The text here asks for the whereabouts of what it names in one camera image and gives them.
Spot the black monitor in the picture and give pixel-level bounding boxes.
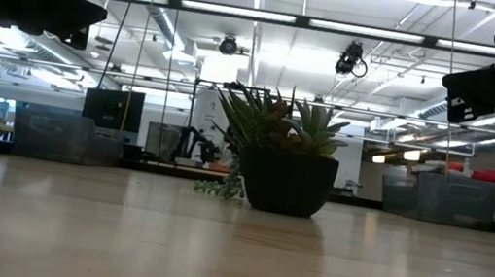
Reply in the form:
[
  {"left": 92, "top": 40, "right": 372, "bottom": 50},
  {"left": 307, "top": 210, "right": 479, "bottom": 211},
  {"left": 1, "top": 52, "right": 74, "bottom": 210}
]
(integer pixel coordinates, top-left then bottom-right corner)
[{"left": 81, "top": 84, "right": 147, "bottom": 135}]

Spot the grey translucent bin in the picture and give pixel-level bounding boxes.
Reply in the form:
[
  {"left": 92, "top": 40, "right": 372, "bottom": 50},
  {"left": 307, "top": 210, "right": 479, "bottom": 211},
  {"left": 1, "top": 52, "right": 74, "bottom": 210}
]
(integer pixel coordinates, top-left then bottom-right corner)
[
  {"left": 375, "top": 165, "right": 495, "bottom": 233},
  {"left": 8, "top": 105, "right": 127, "bottom": 172}
]

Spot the potted succulent plant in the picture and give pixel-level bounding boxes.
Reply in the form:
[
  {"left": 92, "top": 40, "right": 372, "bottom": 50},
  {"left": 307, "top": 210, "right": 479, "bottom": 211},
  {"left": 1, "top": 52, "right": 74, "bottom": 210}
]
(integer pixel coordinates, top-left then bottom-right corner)
[{"left": 191, "top": 73, "right": 357, "bottom": 224}]

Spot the thin black hanging cable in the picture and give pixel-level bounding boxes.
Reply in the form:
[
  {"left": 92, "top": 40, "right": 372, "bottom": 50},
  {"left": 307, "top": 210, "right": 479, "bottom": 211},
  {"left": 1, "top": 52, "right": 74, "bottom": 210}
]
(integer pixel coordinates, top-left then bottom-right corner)
[{"left": 95, "top": 0, "right": 145, "bottom": 95}]

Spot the yellow hanging cable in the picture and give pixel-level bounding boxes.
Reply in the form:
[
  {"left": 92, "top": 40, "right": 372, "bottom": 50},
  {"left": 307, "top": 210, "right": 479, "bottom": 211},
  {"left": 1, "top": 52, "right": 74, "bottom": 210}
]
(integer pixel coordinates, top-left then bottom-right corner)
[{"left": 119, "top": 0, "right": 159, "bottom": 136}]

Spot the thin dark hanging cable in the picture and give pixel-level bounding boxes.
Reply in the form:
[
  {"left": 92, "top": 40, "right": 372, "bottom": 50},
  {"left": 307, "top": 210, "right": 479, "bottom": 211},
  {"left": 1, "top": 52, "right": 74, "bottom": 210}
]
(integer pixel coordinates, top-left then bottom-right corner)
[{"left": 154, "top": 0, "right": 184, "bottom": 165}]

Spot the black overhead frame beam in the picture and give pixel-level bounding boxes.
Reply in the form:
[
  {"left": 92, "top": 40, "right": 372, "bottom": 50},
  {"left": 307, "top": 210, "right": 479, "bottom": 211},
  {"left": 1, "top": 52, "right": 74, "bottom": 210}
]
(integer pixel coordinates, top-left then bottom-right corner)
[{"left": 100, "top": 0, "right": 495, "bottom": 59}]

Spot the black ceiling camera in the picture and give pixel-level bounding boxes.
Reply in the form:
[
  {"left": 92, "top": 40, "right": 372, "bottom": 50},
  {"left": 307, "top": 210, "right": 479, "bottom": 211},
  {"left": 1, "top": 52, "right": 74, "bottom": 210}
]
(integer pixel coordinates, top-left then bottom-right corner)
[
  {"left": 217, "top": 33, "right": 241, "bottom": 58},
  {"left": 334, "top": 37, "right": 371, "bottom": 80}
]

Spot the black aluminium table frame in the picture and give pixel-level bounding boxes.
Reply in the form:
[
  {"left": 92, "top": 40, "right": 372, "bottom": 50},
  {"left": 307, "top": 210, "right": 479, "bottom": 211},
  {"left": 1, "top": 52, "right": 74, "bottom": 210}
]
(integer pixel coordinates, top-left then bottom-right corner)
[{"left": 0, "top": 135, "right": 495, "bottom": 238}]

